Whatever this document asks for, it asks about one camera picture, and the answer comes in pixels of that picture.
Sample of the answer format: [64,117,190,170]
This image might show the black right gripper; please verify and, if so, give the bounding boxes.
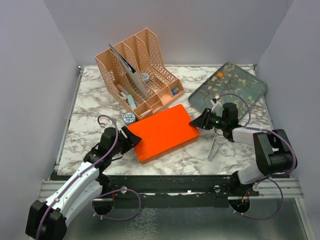
[189,108,227,131]

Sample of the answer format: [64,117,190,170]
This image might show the steel serving tongs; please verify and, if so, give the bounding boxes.
[207,134,225,161]

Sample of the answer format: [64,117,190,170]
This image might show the orange tin lid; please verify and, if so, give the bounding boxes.
[127,104,200,164]

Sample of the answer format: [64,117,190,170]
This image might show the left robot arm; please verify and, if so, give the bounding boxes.
[25,126,142,240]

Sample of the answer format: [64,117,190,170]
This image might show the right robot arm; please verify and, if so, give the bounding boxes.
[189,102,298,196]

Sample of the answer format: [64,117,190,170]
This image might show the blue splash lidded jar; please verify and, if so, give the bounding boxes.
[123,112,137,126]

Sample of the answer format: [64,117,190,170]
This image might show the light blue eraser case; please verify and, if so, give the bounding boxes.
[127,94,137,110]

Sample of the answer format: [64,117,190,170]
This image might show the floral teal serving tray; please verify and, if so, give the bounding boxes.
[188,62,268,120]

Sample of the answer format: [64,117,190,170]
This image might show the blue white lidded jar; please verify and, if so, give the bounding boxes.
[141,72,150,86]

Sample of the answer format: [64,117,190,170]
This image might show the grey folder booklet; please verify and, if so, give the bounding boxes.
[109,44,150,99]

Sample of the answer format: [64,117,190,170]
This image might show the peach plastic desk organizer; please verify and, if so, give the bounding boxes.
[95,28,185,120]

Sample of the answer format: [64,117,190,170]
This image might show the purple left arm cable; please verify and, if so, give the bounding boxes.
[36,114,142,240]

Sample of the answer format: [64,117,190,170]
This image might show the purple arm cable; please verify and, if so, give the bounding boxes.
[36,114,142,240]
[219,93,299,221]

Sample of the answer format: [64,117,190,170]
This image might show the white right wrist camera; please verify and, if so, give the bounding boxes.
[210,95,222,113]

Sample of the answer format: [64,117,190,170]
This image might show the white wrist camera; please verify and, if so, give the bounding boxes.
[97,117,107,129]
[210,95,222,113]

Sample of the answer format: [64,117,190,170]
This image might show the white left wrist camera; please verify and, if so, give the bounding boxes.
[97,117,107,129]

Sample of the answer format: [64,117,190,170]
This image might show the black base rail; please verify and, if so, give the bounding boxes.
[48,173,261,210]

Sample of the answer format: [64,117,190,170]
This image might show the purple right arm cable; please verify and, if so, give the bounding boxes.
[219,93,299,221]

